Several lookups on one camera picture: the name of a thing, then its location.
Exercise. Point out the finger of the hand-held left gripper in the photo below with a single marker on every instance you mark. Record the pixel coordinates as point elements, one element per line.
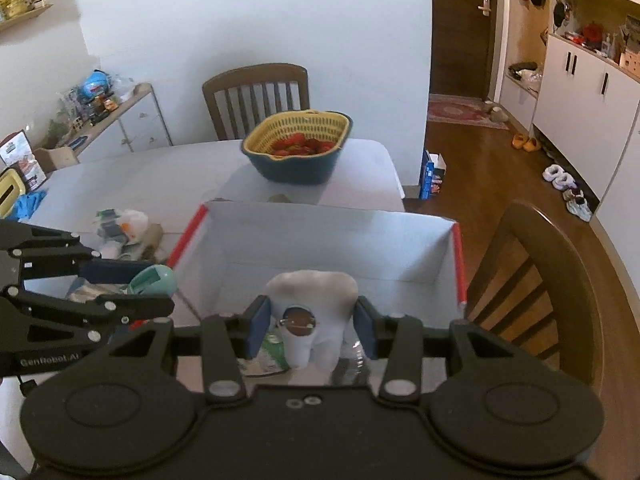
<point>120,306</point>
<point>112,270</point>

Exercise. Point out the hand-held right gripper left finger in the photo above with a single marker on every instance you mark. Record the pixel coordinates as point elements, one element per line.
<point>256,329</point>

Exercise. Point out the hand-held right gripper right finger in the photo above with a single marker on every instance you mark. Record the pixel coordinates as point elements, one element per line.
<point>366,331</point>

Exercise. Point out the mint green correction tape dispenser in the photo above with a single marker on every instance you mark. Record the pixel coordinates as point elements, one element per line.
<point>152,280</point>

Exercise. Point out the white tooth plush toy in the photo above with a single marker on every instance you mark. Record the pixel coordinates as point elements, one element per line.
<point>320,295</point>

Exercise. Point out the red and white cardboard box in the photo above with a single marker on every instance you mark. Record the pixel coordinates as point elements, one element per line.
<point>325,240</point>

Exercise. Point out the green and white packet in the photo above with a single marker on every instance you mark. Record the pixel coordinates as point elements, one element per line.
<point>270,355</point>

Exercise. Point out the clear plastic wrapper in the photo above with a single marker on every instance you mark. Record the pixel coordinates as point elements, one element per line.
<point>352,365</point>

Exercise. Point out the small open cardboard box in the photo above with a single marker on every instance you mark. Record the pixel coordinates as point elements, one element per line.
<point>55,157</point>

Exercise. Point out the yellow tissue box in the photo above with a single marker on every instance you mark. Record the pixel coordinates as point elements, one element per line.
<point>10,192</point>

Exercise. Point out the red and white printed bag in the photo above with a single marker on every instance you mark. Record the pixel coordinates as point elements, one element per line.
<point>20,157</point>

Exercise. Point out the low white drawer cabinet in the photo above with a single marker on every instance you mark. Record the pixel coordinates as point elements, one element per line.
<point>135,125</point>

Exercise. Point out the pile of small toy cars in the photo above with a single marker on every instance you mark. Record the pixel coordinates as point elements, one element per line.
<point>92,107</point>

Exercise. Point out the blue plastic basin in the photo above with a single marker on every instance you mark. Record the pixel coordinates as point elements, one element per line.
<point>290,167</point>

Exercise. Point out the blue carton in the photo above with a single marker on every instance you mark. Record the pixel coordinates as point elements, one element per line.
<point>431,175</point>

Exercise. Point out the blue toy helmet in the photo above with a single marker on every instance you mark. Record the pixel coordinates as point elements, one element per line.
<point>96,84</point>

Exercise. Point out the pile of red strawberries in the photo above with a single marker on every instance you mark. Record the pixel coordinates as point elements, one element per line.
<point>300,144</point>

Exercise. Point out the brown wooden slatted chair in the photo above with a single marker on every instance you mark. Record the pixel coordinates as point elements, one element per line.
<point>255,80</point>
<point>555,270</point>

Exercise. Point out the yellow strainer basket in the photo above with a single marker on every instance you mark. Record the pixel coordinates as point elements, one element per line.
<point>280,127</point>

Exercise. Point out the red patterned door rug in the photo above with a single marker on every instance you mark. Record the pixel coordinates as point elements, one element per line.
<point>457,112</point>

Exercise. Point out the white fluffy shoes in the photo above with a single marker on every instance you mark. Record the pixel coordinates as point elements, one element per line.
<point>559,177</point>

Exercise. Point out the orange slippers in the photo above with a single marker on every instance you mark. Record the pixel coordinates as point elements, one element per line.
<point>525,142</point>

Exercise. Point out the light blue children's shoes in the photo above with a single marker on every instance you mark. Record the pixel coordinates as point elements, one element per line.
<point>580,205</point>

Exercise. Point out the beige slippers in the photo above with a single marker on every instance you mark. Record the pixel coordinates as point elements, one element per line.
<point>496,112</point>

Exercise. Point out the entrance bench with clothes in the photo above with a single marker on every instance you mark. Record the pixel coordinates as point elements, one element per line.
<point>524,75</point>

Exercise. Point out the dark brown entrance door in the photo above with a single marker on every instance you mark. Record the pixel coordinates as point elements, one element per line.
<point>457,35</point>

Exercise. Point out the wooden wall shelf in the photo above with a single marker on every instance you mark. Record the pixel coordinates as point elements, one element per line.
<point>25,16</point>

